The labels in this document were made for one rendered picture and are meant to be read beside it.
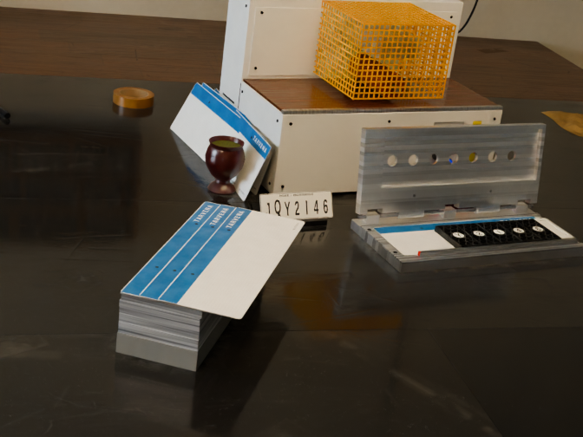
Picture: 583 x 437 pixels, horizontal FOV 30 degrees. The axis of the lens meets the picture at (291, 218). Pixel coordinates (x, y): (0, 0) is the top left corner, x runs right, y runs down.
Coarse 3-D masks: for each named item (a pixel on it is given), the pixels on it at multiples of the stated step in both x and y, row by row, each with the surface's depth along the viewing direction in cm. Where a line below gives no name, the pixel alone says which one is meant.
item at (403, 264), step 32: (352, 224) 221; (384, 224) 220; (416, 224) 222; (384, 256) 210; (416, 256) 207; (448, 256) 209; (480, 256) 212; (512, 256) 215; (544, 256) 219; (576, 256) 223
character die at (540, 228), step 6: (522, 222) 228; (528, 222) 228; (534, 222) 229; (528, 228) 226; (534, 228) 225; (540, 228) 226; (546, 228) 226; (540, 234) 223; (546, 234) 223; (552, 234) 223
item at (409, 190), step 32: (384, 128) 215; (416, 128) 218; (448, 128) 222; (480, 128) 225; (512, 128) 228; (544, 128) 232; (384, 160) 218; (416, 160) 222; (448, 160) 225; (480, 160) 228; (512, 160) 232; (384, 192) 219; (416, 192) 222; (448, 192) 226; (480, 192) 229; (512, 192) 233
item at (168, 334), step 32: (192, 224) 188; (160, 256) 175; (128, 288) 164; (128, 320) 164; (160, 320) 162; (192, 320) 161; (224, 320) 175; (128, 352) 166; (160, 352) 164; (192, 352) 163
